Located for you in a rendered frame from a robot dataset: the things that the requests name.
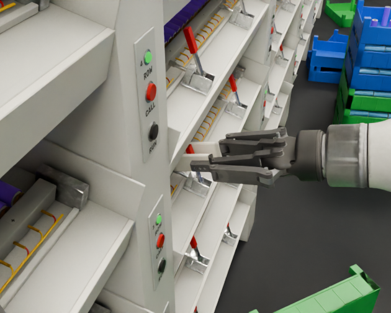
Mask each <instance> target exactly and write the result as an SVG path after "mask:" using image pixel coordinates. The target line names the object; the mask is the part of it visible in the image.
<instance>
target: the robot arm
mask: <svg viewBox="0 0 391 313"><path fill-rule="evenodd" d="M225 136H226V138H225V139H221V140H219V141H218V142H190V144H191V145H192V147H193V150H194V153H195V154H187V153H186V151H185V152H184V154H183V155H182V157H181V159H180V160H179V162H178V164H177V165H176V167H175V169H174V171H193V172H210V173H211V175H212V179H213V181H214V182H220V183H235V184H249V185H257V186H262V187H264V188H267V189H272V188H274V181H275V180H276V179H277V178H278V177H286V176H290V175H295V176H296V177H298V179H299V180H300V181H318V182H322V181H323V180H324V179H325V178H327V182H328V185H329V186H331V187H357V188H368V187H369V188H378V189H383V190H386V191H389V192H391V119H388V120H385V121H382V122H376V123H370V124H365V123H360V124H336V125H330V126H329V127H328V128H327V131H326V134H325V133H324V131H322V130H301V131H300V132H298V134H297V136H296V138H295V137H289V136H288V135H287V131H286V128H285V127H279V128H276V129H272V130H259V131H250V132H235V133H228V134H226V135H225ZM234 139H235V140H234ZM221 154H222V155H221ZM260 160H261V162H260Z"/></svg>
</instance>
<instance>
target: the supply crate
mask: <svg viewBox="0 0 391 313"><path fill-rule="evenodd" d="M363 5H364V0H357V5H356V11H355V15H354V20H353V22H354V26H355V29H356V33H357V37H358V39H359V43H368V44H378V45H391V27H389V22H390V20H391V8H390V13H389V18H388V21H387V25H386V26H381V22H382V18H383V14H384V9H385V8H384V7H369V6H363ZM372 19H377V20H378V23H377V27H371V22H372Z"/></svg>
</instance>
